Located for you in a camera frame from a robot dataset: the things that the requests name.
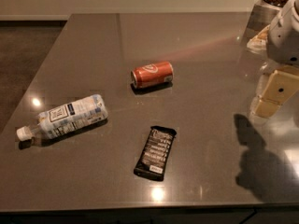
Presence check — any metal bowl of snacks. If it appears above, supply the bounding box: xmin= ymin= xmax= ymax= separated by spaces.
xmin=247 ymin=0 xmax=289 ymax=31

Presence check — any red coke can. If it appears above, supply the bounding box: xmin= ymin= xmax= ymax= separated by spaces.
xmin=131 ymin=62 xmax=174 ymax=89

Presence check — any clear plastic water bottle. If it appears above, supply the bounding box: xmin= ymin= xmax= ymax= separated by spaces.
xmin=16 ymin=94 xmax=108 ymax=141

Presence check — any black snack bar wrapper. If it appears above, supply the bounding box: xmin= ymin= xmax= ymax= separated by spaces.
xmin=134 ymin=126 xmax=177 ymax=181

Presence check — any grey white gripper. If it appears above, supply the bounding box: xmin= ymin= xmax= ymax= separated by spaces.
xmin=247 ymin=0 xmax=299 ymax=118

